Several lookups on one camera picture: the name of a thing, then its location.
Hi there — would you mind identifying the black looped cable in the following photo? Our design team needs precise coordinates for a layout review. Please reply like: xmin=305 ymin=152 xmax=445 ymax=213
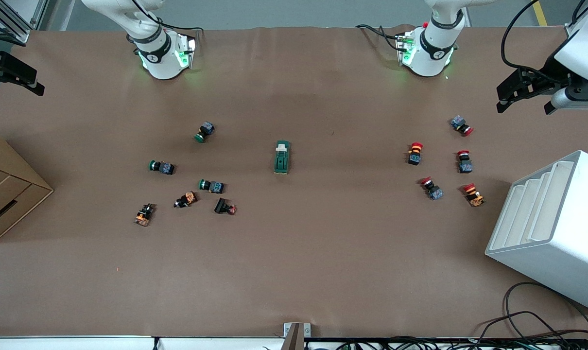
xmin=469 ymin=282 xmax=588 ymax=350

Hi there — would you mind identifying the red mushroom button orange base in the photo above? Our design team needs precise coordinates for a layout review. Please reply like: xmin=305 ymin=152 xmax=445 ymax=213
xmin=461 ymin=183 xmax=485 ymax=208

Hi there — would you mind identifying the brown table cover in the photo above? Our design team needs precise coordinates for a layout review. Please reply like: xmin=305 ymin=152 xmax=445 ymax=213
xmin=0 ymin=25 xmax=588 ymax=339

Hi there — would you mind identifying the black square button red base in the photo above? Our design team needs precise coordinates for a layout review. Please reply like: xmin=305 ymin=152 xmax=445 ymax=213
xmin=214 ymin=197 xmax=237 ymax=215

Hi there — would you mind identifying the white stepped rack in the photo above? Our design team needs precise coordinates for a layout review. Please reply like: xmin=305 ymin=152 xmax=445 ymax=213
xmin=485 ymin=150 xmax=588 ymax=313

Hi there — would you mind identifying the black base cable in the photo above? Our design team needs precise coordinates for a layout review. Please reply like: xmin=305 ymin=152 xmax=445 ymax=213
xmin=355 ymin=23 xmax=406 ymax=52

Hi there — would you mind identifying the green load switch white toggle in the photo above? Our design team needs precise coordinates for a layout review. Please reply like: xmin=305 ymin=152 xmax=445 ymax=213
xmin=274 ymin=140 xmax=291 ymax=175

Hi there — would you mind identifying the metal table bracket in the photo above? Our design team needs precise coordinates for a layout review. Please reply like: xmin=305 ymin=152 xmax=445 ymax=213
xmin=283 ymin=322 xmax=311 ymax=350

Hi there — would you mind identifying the black switch orange base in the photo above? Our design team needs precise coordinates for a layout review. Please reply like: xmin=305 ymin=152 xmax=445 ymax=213
xmin=173 ymin=192 xmax=198 ymax=209
xmin=134 ymin=203 xmax=156 ymax=227

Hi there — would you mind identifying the brown cardboard box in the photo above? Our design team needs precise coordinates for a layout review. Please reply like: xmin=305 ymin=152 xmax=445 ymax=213
xmin=0 ymin=130 xmax=54 ymax=244

